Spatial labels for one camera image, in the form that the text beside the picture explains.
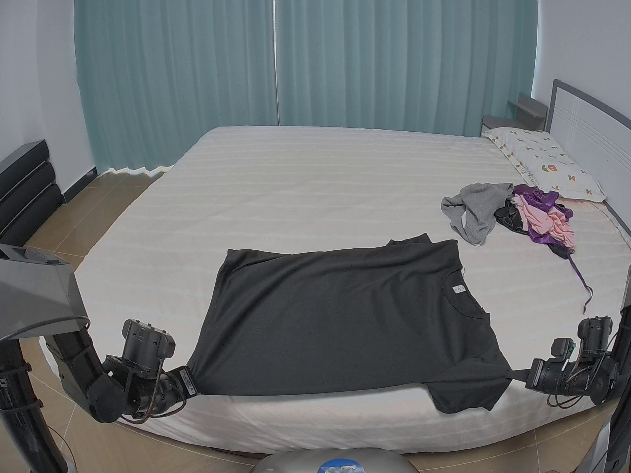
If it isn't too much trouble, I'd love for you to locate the blue-green curtain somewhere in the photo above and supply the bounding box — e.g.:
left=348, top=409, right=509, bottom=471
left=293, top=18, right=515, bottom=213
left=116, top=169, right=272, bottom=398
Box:
left=273, top=0, right=538, bottom=139
left=74, top=0, right=277, bottom=176

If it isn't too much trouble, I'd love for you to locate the grey bedside table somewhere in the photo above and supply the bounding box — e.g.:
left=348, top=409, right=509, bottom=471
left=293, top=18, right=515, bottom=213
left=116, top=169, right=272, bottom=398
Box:
left=480, top=92, right=549, bottom=139

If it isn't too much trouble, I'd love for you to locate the grey garment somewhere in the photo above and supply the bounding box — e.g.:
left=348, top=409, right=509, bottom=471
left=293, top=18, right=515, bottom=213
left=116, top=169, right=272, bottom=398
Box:
left=440, top=182, right=514, bottom=246

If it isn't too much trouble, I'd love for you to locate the bed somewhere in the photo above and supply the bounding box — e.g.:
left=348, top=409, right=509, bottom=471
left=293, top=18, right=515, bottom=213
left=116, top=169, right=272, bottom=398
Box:
left=32, top=79, right=631, bottom=457

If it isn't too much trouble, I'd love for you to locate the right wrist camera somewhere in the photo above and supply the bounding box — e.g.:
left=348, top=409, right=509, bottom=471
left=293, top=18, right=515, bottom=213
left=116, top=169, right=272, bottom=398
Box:
left=551, top=339, right=576, bottom=363

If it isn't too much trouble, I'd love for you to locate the black chest of drawers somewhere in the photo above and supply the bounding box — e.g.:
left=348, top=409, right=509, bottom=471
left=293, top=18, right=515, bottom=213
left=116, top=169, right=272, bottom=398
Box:
left=0, top=139, right=64, bottom=250

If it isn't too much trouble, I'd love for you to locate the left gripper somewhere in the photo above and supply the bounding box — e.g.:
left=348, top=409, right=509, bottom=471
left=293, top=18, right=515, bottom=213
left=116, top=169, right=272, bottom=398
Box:
left=135, top=366, right=200, bottom=415

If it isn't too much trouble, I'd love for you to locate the black T-shirt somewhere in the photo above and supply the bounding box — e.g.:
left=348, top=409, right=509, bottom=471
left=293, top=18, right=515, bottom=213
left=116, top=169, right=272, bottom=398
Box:
left=186, top=233, right=513, bottom=415

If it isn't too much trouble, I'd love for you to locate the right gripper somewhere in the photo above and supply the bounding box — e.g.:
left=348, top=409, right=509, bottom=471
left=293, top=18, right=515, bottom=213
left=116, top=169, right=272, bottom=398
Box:
left=526, top=359, right=573, bottom=394

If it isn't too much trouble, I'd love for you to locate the white printed pillow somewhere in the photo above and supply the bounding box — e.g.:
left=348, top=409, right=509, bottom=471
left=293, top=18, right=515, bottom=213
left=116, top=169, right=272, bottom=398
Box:
left=482, top=127, right=607, bottom=203

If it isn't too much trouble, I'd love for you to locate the pile of clothes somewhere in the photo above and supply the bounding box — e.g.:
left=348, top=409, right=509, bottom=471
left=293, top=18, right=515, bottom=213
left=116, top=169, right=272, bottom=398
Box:
left=495, top=185, right=595, bottom=314

